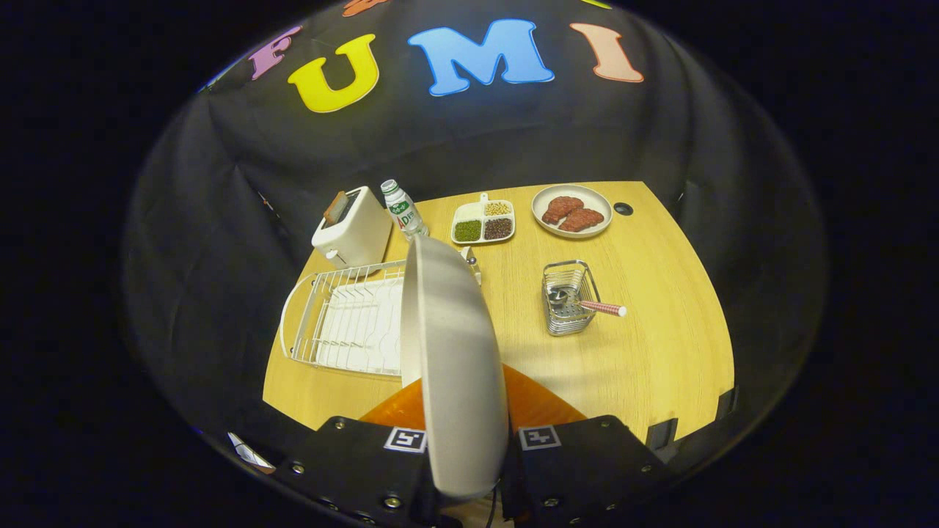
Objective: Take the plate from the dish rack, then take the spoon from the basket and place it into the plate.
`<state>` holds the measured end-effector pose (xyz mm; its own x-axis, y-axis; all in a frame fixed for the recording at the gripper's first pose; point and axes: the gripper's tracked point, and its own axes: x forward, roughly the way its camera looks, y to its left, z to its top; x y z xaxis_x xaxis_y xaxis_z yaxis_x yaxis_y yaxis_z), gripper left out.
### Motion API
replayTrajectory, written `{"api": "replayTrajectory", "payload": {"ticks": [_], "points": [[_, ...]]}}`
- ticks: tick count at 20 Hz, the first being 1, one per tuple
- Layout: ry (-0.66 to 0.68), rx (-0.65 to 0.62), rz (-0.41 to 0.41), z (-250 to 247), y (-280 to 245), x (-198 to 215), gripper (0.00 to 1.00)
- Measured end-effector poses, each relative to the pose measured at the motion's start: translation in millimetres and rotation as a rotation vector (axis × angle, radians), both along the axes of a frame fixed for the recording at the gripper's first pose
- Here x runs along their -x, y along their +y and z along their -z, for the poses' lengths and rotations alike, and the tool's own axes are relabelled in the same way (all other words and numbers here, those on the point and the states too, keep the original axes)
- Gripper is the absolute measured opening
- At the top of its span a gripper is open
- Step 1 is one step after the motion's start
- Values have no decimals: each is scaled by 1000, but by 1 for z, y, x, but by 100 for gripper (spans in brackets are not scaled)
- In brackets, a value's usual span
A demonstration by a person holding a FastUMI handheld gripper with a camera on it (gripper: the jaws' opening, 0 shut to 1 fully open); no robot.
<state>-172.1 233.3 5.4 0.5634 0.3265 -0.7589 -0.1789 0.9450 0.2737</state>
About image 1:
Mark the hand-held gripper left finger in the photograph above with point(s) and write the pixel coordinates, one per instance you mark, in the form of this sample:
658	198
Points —
359	462

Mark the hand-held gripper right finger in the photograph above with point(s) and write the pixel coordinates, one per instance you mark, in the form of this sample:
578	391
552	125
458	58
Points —
587	462

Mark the beige round plate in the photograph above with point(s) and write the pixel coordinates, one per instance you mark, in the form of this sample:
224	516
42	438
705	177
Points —
455	367

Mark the white plate with meat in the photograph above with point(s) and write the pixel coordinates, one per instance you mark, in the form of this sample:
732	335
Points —
596	200

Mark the white divided dish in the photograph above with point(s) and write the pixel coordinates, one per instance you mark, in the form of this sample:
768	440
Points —
466	213

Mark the white toaster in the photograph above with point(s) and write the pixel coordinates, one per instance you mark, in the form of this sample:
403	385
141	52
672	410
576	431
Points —
359	235

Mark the brown meat piece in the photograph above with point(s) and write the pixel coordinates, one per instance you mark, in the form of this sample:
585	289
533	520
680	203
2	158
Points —
582	220
561	209

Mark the pile of dark beans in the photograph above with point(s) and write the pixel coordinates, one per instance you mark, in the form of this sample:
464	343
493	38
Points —
498	228

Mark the white bottle green label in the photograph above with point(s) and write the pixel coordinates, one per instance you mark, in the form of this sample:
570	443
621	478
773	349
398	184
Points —
405	213

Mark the brown toast slice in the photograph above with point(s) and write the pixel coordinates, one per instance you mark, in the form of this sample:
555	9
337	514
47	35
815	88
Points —
336	208

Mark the pile of green beans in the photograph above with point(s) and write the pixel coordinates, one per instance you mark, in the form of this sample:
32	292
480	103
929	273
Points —
467	230

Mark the pile of yellow beans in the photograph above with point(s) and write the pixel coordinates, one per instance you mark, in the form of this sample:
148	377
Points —
498	208

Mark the black backdrop cloth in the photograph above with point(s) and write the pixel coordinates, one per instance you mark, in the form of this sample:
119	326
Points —
220	220

